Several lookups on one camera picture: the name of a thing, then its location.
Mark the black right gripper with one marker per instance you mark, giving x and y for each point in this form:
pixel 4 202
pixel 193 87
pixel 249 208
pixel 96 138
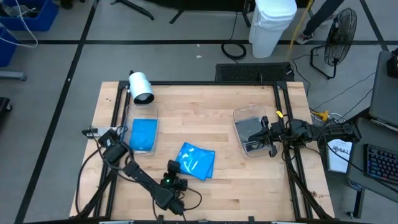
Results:
pixel 273 133

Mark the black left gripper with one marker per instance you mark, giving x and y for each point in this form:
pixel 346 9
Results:
pixel 175 183

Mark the blue plastic pouch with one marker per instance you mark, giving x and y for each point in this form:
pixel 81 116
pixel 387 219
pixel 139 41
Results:
pixel 194 160

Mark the clear plastic bin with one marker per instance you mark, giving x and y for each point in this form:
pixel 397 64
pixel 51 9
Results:
pixel 242 112
pixel 141 112

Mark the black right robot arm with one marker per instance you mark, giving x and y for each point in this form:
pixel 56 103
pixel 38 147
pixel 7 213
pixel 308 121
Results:
pixel 339 133

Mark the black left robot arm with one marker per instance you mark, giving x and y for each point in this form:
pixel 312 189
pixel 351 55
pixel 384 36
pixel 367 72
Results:
pixel 143 177

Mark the yellow power plug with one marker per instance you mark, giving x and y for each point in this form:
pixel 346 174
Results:
pixel 323 115

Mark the black perforated computer case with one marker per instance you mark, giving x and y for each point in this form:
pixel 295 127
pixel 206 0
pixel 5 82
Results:
pixel 248 72

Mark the white printed paper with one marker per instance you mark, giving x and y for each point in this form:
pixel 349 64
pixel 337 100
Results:
pixel 339 161

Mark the white cylindrical lamp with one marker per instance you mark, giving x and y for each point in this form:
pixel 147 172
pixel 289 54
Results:
pixel 140 85

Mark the grey desk top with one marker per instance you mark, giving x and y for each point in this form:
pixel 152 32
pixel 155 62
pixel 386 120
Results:
pixel 360 155
pixel 384 93

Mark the white trash bin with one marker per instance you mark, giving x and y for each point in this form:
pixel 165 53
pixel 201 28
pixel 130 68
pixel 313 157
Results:
pixel 270 31

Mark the black backlit keyboard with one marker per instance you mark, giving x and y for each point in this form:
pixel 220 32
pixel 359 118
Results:
pixel 381 163

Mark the black floor fan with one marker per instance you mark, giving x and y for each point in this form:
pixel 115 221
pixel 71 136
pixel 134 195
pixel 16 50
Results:
pixel 340 34

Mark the person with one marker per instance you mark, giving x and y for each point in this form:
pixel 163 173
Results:
pixel 320 15

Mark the black desk device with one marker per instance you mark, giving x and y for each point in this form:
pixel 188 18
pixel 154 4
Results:
pixel 393 63

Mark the black backdrop with stand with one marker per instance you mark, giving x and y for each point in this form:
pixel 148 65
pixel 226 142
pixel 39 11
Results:
pixel 133 7

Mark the black equipment piece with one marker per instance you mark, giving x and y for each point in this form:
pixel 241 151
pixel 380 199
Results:
pixel 4 104

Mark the grey metal bar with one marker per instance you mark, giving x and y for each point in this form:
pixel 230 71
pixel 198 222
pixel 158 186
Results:
pixel 12 76

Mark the blue storage bin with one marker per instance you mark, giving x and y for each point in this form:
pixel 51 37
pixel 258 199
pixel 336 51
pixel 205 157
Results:
pixel 6 49
pixel 46 18

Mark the black aluminium frame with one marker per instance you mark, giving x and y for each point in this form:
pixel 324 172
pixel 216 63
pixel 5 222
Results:
pixel 202 83

